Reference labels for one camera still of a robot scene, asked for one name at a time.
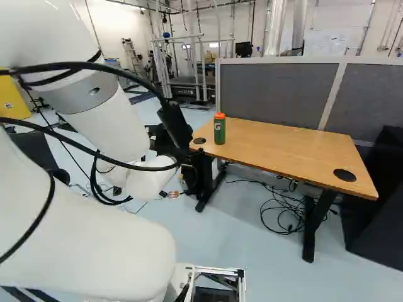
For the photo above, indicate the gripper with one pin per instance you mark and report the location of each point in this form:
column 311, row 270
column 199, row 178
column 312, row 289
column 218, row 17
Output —
column 174, row 124

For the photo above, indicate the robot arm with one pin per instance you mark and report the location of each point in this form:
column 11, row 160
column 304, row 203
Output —
column 94, row 245

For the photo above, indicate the green bottle with orange cap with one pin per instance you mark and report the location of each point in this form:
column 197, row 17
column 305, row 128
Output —
column 220, row 132

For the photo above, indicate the treadmill with metal railing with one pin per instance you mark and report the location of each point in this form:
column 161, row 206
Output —
column 195, row 85

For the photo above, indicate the metal stepladder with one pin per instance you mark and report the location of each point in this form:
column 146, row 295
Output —
column 133, row 58

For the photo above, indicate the grey partition panel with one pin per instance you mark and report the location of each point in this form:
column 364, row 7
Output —
column 371, row 97
column 277, row 91

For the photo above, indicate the wooden table with black legs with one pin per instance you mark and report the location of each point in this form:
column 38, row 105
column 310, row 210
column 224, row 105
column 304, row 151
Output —
column 283, row 148

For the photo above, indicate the black cloth-covered box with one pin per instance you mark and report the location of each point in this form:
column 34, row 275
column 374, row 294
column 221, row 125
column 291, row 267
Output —
column 378, row 201

